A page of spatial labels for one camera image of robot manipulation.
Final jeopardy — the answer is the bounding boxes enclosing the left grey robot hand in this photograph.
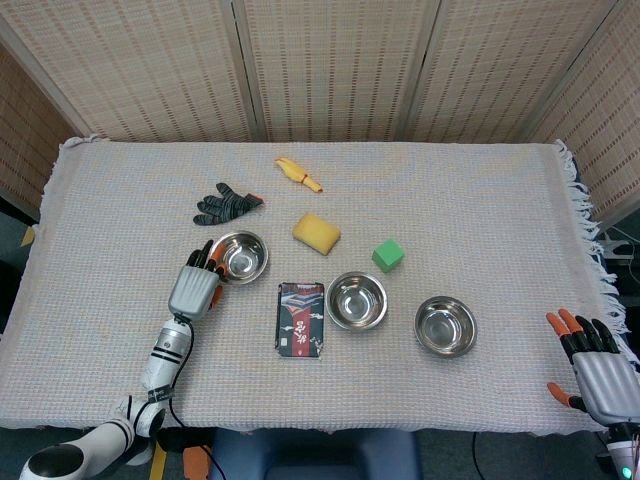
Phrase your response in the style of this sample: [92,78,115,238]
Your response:
[167,239,231,321]

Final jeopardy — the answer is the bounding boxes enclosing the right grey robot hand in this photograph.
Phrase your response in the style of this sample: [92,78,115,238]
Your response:
[545,308,640,427]

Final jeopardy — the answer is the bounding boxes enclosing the stainless steel bowl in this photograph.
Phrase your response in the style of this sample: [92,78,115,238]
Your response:
[413,295,478,359]
[212,229,270,287]
[325,271,388,332]

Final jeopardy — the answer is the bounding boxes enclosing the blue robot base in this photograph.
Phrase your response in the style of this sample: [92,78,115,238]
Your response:
[207,427,417,480]

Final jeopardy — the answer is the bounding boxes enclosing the black grey striped glove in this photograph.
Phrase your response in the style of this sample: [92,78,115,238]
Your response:
[193,182,265,227]

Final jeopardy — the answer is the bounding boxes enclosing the dark snack packet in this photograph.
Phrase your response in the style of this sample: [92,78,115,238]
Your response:
[273,281,327,360]

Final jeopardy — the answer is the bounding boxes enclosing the grey metal stand base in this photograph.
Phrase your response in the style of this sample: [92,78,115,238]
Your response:
[597,233,637,267]

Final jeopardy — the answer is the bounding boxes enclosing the yellow sponge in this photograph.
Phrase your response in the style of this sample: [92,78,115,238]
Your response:
[292,212,342,257]

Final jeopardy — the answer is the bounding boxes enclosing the yellow rubber chicken toy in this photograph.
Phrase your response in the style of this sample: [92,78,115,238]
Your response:
[273,156,324,194]

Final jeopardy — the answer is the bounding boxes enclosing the orange plastic part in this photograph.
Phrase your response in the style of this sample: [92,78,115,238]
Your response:
[181,443,214,479]

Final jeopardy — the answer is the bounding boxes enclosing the beige woven tablecloth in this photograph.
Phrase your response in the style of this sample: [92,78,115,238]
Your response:
[0,137,636,435]

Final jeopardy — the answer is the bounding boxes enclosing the green cube block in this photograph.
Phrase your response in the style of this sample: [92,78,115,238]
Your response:
[371,238,406,274]

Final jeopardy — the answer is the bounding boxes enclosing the woven bamboo screen panel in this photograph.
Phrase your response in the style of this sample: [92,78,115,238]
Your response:
[0,39,87,221]
[232,0,444,145]
[404,0,636,146]
[522,0,640,227]
[0,0,266,145]

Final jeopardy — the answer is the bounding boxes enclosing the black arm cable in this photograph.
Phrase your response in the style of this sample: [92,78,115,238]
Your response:
[166,379,185,429]

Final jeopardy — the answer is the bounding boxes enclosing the black floor cable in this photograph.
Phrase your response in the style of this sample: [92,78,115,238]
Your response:
[471,430,490,479]

